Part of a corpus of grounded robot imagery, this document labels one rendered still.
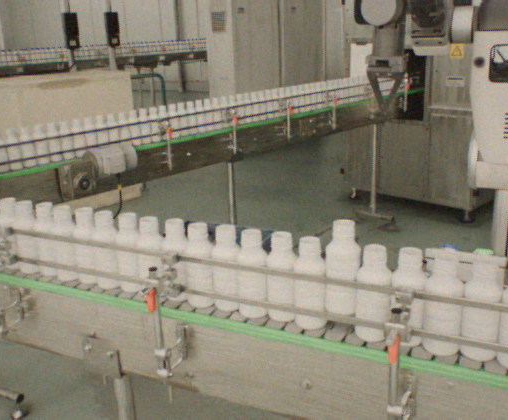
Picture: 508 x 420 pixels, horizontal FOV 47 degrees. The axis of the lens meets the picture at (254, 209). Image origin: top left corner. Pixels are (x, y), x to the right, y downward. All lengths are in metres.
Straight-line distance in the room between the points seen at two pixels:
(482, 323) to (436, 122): 3.80
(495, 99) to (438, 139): 3.26
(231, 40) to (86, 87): 2.29
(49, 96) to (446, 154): 3.22
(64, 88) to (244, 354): 4.28
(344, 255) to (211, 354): 0.35
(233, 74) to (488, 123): 5.72
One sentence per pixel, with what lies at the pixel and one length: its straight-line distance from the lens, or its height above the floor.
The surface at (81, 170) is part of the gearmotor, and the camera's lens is 2.58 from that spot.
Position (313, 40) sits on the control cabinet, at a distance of 8.14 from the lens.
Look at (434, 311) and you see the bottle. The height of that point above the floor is 1.08.
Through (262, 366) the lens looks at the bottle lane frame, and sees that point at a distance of 1.13.
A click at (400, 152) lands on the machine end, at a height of 0.50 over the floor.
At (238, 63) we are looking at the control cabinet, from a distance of 7.09.
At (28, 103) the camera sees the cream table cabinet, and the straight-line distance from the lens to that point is 5.08.
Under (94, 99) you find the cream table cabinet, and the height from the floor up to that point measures 0.97.
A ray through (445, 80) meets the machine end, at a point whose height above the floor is 1.09.
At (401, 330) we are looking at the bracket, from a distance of 0.93.
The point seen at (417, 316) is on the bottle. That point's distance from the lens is 1.02.
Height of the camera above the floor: 1.53
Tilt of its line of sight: 18 degrees down
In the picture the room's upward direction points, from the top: 2 degrees counter-clockwise
